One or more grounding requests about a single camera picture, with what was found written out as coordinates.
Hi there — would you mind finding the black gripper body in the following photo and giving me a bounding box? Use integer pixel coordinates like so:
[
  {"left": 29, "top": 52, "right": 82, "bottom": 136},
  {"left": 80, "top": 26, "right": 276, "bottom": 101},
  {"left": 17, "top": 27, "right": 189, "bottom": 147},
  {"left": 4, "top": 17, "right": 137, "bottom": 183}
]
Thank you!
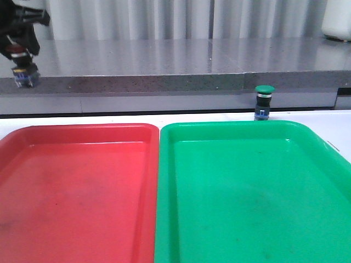
[{"left": 1, "top": 0, "right": 50, "bottom": 37}]

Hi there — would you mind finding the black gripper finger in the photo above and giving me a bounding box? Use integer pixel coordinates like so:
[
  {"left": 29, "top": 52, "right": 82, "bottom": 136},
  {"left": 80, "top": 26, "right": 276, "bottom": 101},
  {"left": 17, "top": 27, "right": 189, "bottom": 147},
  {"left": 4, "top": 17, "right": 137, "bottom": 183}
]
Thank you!
[
  {"left": 0, "top": 35, "right": 12, "bottom": 60},
  {"left": 26, "top": 27, "right": 40, "bottom": 55}
]

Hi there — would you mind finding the red mushroom push button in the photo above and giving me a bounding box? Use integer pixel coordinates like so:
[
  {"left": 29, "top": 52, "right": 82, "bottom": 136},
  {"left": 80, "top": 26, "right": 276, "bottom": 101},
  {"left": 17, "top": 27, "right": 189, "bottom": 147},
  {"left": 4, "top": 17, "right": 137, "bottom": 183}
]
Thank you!
[{"left": 6, "top": 44, "right": 39, "bottom": 88}]

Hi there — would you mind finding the green mushroom push button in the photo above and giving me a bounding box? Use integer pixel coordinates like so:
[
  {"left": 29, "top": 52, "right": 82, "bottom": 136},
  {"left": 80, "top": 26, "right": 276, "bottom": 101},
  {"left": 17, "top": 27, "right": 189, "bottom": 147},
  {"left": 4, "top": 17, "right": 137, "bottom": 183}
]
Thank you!
[{"left": 254, "top": 85, "right": 275, "bottom": 121}]

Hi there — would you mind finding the grey stone platform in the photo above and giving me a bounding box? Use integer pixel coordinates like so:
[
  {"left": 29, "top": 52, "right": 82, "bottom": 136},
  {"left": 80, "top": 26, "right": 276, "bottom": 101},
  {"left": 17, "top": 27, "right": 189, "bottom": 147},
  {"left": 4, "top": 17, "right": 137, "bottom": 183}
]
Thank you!
[{"left": 1, "top": 37, "right": 350, "bottom": 116}]

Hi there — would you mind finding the red plastic tray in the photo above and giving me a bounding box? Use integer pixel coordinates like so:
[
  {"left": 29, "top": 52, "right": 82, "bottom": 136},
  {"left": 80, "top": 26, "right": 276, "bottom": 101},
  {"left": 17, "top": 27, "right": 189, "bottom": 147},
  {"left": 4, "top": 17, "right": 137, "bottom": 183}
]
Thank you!
[{"left": 1, "top": 124, "right": 159, "bottom": 262}]

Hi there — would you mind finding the green plastic tray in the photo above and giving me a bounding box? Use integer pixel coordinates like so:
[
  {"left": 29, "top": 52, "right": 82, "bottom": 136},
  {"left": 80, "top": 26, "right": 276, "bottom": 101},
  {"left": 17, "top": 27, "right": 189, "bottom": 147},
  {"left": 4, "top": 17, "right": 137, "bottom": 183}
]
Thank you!
[{"left": 155, "top": 121, "right": 350, "bottom": 262}]

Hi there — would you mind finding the white container in background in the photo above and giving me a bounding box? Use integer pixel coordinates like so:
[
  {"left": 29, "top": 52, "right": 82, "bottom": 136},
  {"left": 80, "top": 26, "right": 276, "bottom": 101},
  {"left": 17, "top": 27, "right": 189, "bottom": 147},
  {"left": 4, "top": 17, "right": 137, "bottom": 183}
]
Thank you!
[{"left": 321, "top": 0, "right": 350, "bottom": 41}]

